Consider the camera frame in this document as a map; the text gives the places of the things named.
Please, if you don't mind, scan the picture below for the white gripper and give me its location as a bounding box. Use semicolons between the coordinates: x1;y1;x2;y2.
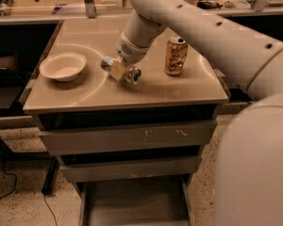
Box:
110;32;150;81

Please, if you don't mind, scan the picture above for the silver redbull can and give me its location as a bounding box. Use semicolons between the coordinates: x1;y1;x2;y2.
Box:
101;56;142;85

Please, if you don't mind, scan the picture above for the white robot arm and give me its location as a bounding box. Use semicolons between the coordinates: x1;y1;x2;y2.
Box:
112;0;283;226

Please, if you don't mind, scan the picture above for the gold soda can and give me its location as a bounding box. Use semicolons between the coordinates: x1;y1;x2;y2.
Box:
164;36;188;76

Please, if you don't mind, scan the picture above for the grey drawer cabinet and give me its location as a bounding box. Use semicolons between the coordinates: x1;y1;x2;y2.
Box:
19;14;231;226

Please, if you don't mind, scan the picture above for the top drawer front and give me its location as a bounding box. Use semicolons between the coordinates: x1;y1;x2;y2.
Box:
40;121;217;155

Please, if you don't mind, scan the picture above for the middle drawer front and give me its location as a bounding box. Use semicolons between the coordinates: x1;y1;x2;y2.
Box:
60;156;201;183

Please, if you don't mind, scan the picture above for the open bottom drawer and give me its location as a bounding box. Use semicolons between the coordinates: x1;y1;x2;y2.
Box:
78;176;194;226

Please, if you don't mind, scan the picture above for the white bowl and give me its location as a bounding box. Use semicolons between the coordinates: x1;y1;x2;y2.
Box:
40;52;87;82

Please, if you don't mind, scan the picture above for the black floor cable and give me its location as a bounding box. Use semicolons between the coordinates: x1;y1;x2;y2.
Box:
0;160;18;203

